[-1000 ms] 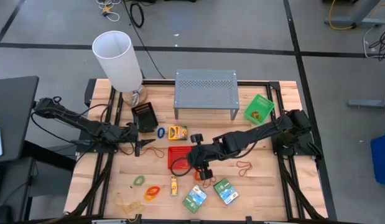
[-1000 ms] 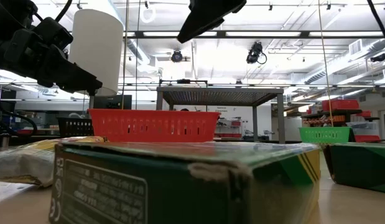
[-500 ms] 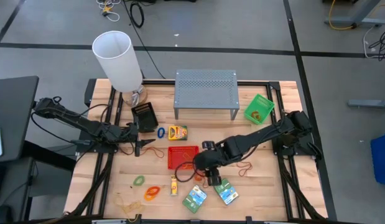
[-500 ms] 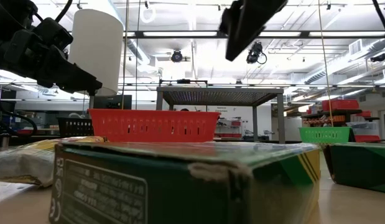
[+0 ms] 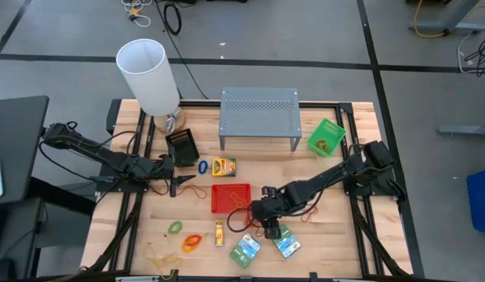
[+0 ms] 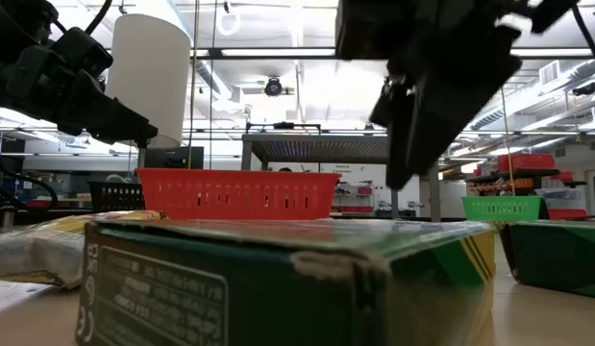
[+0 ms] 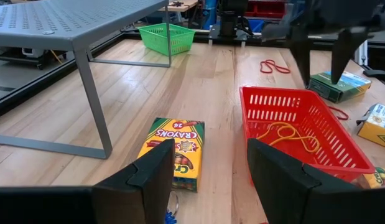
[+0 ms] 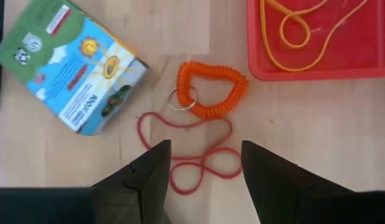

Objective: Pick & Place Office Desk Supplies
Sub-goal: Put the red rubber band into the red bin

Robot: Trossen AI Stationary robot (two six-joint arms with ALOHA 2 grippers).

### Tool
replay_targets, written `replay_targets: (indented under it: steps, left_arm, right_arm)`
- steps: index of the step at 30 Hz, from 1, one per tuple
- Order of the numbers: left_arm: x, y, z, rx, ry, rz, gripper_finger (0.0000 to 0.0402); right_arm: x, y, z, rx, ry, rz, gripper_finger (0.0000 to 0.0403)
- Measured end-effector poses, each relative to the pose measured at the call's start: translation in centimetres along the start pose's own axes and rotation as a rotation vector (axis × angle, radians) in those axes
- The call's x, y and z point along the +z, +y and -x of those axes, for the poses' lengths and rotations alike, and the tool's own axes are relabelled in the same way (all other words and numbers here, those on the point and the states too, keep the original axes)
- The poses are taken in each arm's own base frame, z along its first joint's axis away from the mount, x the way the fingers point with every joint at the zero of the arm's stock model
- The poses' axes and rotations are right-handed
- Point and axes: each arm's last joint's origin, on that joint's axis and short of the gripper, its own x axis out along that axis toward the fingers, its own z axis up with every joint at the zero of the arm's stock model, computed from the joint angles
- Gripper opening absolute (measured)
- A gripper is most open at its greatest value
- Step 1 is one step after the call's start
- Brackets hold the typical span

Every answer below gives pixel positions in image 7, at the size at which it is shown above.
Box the grey metal shelf riser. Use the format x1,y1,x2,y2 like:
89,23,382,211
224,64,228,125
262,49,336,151
0,0,174,161

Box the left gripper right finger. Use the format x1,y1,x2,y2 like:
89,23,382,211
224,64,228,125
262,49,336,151
247,138,385,224

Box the red storage bin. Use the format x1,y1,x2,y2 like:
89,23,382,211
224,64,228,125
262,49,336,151
244,0,286,18

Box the red rubber band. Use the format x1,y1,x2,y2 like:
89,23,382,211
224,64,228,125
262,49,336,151
328,106,350,121
259,59,292,75

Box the green plastic basket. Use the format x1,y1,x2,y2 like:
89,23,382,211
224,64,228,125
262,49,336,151
137,22,197,57

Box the yellow rubber band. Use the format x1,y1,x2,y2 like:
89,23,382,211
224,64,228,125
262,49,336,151
256,121,321,154

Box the crayon box torn green side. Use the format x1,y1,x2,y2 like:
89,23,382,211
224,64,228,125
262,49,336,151
308,70,373,105

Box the wooden background table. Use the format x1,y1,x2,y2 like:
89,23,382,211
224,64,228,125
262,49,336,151
157,0,199,12

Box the blue storage bin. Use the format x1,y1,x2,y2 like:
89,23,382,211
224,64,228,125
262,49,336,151
248,17,265,32

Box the crinkled snack bag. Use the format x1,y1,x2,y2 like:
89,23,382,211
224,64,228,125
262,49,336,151
356,103,385,151

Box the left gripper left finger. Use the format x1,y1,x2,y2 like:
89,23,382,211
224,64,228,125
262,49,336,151
0,138,176,224

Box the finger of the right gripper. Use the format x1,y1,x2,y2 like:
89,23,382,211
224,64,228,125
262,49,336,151
330,27,369,85
288,30,314,88

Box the red plastic basket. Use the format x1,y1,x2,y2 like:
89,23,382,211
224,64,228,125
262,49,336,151
239,86,376,188

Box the yellow crayon box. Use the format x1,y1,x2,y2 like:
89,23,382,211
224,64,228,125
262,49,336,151
350,167,385,190
136,117,206,193

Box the blue coil keychain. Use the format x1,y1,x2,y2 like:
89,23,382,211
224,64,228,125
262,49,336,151
163,190,180,224

